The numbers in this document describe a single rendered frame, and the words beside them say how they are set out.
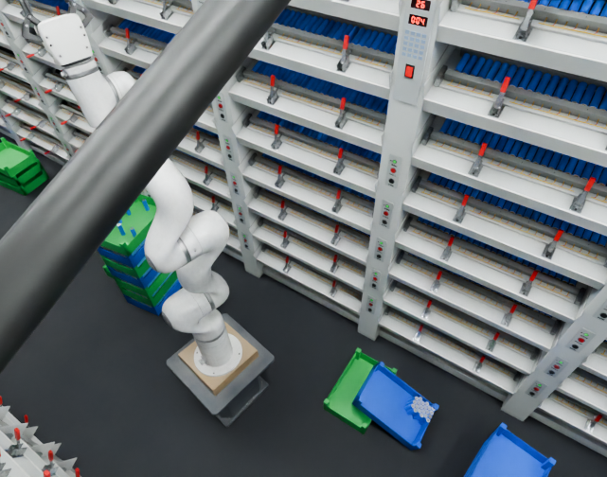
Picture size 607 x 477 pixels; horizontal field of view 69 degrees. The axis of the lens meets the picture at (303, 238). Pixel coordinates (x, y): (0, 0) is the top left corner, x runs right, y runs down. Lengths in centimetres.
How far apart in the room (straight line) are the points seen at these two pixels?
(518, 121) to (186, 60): 109
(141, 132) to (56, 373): 230
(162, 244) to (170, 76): 96
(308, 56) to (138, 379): 159
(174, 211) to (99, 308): 153
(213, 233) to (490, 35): 80
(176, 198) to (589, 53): 93
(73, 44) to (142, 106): 113
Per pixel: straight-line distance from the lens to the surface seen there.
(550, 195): 134
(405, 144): 134
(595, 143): 122
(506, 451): 197
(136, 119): 17
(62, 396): 237
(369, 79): 131
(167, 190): 106
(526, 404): 209
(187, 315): 148
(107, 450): 219
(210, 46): 18
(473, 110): 123
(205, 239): 116
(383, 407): 202
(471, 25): 117
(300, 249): 204
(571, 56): 112
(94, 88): 129
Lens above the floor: 194
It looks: 49 degrees down
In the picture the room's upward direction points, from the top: 2 degrees counter-clockwise
